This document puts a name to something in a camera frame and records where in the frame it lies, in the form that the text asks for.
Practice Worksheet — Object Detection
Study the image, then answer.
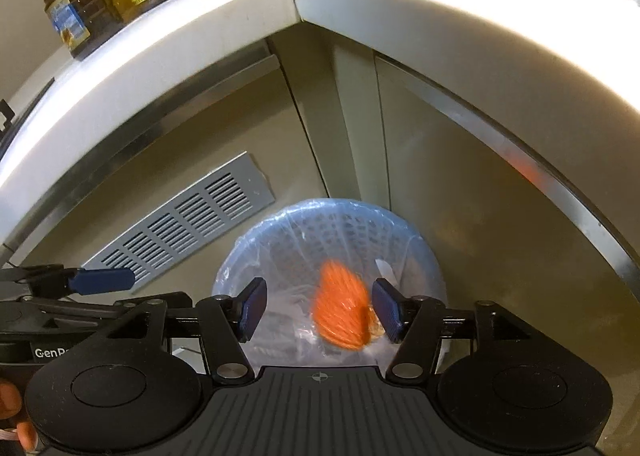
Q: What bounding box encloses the person's left hand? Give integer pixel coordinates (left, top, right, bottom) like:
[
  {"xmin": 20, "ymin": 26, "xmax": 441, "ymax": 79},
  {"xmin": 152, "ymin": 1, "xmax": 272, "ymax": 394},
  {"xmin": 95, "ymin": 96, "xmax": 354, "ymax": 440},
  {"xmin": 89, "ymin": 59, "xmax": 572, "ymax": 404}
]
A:
[{"xmin": 0, "ymin": 378, "xmax": 39, "ymax": 455}]

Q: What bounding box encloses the beige corner panel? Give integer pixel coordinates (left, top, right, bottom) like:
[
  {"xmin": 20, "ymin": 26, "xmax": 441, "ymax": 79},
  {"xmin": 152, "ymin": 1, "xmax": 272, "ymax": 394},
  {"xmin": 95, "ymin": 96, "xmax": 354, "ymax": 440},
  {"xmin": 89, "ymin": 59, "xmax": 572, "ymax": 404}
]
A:
[{"xmin": 267, "ymin": 28, "xmax": 393, "ymax": 217}]

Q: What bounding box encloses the blue label oil bottle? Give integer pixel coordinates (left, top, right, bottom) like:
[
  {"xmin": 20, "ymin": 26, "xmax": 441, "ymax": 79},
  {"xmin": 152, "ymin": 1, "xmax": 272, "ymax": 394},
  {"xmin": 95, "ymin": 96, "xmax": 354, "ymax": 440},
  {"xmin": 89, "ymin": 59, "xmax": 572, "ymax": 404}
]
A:
[{"xmin": 32, "ymin": 0, "xmax": 103, "ymax": 60}]

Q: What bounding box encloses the metal vent grille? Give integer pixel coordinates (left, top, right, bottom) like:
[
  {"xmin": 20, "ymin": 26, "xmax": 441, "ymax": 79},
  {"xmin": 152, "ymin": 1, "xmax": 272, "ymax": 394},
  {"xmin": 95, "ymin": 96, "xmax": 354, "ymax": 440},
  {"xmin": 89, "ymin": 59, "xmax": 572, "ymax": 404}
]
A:
[{"xmin": 80, "ymin": 151, "xmax": 277, "ymax": 283}]

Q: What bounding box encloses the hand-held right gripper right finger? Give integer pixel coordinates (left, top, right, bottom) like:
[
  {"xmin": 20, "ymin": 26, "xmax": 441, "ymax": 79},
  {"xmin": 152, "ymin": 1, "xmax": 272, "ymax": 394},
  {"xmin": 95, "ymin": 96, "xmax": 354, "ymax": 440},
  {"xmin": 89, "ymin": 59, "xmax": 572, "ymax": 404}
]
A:
[{"xmin": 371, "ymin": 277, "xmax": 533, "ymax": 383}]

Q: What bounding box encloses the blue mesh waste basket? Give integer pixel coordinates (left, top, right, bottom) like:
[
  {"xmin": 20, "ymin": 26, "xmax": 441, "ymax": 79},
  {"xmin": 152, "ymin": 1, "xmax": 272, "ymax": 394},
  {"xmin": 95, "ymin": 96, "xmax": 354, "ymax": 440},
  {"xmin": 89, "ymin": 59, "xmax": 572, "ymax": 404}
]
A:
[{"xmin": 212, "ymin": 197, "xmax": 448, "ymax": 368}]

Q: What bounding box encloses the blue lined waste basket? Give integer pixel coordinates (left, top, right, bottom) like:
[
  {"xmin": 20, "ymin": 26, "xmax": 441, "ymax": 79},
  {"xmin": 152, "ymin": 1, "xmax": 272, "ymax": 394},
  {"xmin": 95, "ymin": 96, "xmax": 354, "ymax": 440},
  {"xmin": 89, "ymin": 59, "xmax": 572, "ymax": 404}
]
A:
[{"xmin": 212, "ymin": 198, "xmax": 448, "ymax": 368}]

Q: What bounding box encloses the white sticker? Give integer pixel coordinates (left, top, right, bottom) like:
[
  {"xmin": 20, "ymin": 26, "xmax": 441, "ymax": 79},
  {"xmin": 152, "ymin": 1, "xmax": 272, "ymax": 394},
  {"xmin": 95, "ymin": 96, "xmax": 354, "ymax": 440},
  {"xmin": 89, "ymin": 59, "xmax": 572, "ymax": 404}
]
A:
[{"xmin": 375, "ymin": 258, "xmax": 399, "ymax": 287}]

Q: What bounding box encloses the orange wrapper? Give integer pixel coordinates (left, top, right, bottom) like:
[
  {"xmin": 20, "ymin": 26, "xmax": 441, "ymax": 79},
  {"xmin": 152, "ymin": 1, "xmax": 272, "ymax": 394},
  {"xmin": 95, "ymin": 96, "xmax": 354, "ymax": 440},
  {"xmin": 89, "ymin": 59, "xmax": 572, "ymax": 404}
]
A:
[{"xmin": 311, "ymin": 260, "xmax": 381, "ymax": 351}]

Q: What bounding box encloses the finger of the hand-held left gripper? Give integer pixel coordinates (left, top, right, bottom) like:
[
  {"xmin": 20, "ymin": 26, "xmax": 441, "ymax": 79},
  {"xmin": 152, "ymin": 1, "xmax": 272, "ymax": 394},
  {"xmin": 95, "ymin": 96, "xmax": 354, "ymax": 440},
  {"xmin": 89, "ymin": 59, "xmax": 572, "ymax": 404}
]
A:
[
  {"xmin": 30, "ymin": 297, "xmax": 132, "ymax": 329},
  {"xmin": 0, "ymin": 263, "xmax": 137, "ymax": 297}
]

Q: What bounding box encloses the beige cabinet door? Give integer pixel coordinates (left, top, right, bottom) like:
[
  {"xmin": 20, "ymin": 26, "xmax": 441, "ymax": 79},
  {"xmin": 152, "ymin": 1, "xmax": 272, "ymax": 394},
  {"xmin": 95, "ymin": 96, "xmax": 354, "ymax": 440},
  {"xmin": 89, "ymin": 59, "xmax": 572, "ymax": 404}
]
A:
[
  {"xmin": 0, "ymin": 53, "xmax": 321, "ymax": 297},
  {"xmin": 375, "ymin": 53, "xmax": 640, "ymax": 387}
]

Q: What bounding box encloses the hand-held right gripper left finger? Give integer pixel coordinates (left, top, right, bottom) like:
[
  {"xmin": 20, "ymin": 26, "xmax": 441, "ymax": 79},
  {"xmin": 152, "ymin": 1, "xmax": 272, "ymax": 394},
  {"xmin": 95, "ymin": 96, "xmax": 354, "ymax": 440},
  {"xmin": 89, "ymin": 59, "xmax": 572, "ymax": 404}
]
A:
[{"xmin": 105, "ymin": 277, "xmax": 268, "ymax": 386}]

